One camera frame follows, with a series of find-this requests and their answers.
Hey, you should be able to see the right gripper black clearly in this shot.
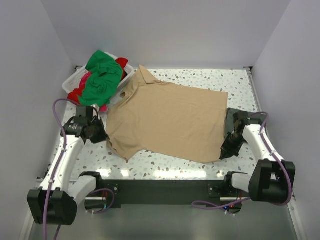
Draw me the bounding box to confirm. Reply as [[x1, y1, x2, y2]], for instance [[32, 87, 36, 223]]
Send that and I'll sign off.
[[219, 132, 246, 160]]

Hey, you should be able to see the beige t shirt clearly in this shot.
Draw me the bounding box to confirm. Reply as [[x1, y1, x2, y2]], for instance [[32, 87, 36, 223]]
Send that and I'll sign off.
[[106, 66, 228, 164]]

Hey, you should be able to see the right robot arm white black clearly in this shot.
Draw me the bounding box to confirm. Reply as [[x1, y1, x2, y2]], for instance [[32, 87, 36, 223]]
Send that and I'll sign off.
[[219, 108, 296, 206]]

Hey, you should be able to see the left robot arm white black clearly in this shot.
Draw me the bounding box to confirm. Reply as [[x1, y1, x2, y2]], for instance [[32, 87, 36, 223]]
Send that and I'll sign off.
[[27, 106, 109, 226]]

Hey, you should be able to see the pink garment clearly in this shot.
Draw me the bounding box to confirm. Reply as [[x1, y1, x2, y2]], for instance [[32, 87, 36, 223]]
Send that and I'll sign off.
[[79, 71, 108, 112]]

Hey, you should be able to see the red t shirt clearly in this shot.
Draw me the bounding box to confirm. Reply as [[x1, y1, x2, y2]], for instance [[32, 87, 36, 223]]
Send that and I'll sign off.
[[67, 57, 129, 104]]

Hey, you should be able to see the folded dark grey t shirt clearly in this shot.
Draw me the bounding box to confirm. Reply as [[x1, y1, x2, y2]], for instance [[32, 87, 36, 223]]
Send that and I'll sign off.
[[224, 108, 267, 138]]

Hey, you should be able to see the white plastic laundry basket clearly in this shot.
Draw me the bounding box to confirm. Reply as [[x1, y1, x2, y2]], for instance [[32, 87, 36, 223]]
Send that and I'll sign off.
[[62, 52, 134, 101]]

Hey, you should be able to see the green t shirt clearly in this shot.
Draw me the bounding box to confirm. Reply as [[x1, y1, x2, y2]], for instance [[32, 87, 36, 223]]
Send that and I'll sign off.
[[79, 50, 123, 107]]

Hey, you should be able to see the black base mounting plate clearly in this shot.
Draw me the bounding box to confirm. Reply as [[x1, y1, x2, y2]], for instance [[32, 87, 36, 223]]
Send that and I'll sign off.
[[74, 178, 253, 213]]

